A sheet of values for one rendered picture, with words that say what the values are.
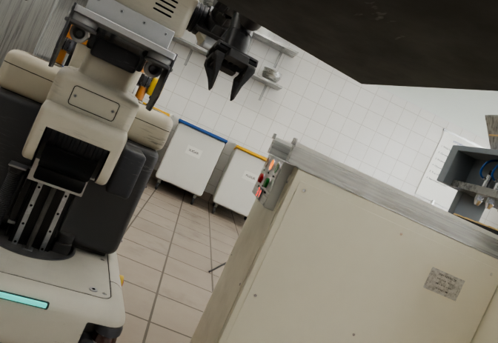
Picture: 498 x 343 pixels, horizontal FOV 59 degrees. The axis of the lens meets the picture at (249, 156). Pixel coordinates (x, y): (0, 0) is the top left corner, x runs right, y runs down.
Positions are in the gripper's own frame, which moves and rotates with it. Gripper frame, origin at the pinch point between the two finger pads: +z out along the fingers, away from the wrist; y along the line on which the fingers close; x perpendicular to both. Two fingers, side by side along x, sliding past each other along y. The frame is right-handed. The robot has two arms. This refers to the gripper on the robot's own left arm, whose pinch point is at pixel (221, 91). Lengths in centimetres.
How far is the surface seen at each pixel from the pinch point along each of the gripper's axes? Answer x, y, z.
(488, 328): 5, 98, 27
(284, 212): 19.2, 32.8, 13.0
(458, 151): 27, 109, -41
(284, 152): 39, 40, -13
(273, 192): 22.9, 30.1, 7.9
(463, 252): 4, 84, 9
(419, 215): 6, 68, 3
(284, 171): 19.8, 30.5, 1.9
